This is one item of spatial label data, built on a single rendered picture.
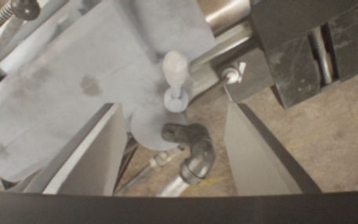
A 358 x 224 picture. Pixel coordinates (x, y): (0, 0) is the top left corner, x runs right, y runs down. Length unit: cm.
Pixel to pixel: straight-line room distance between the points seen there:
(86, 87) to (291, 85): 55
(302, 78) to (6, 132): 69
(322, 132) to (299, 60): 158
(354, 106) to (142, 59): 206
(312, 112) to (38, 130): 189
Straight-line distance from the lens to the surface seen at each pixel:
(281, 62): 62
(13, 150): 42
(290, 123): 193
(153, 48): 26
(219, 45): 59
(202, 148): 25
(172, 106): 25
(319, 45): 66
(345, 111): 217
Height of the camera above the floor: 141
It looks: 61 degrees down
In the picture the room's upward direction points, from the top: 179 degrees clockwise
